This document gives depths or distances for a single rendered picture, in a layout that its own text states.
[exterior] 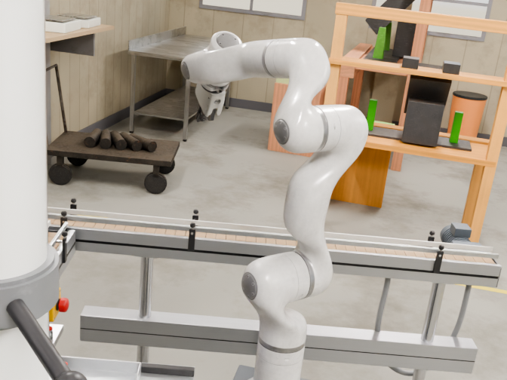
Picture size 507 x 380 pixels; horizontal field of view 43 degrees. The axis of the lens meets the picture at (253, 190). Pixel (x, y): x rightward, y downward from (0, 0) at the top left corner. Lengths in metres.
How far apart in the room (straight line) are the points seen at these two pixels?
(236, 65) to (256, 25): 7.01
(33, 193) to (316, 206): 1.06
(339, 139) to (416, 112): 3.47
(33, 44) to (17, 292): 0.16
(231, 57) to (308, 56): 0.26
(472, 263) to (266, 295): 1.26
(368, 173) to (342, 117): 4.24
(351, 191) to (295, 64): 4.31
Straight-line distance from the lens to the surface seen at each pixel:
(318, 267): 1.56
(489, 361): 3.86
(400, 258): 2.52
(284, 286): 1.51
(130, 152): 5.50
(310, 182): 1.43
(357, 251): 2.50
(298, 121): 1.33
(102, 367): 1.81
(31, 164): 0.43
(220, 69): 1.62
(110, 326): 2.69
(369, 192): 5.68
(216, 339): 2.66
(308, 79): 1.38
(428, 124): 4.86
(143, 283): 2.59
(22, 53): 0.41
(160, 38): 7.86
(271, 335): 1.61
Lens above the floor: 1.95
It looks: 20 degrees down
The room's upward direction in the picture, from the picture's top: 6 degrees clockwise
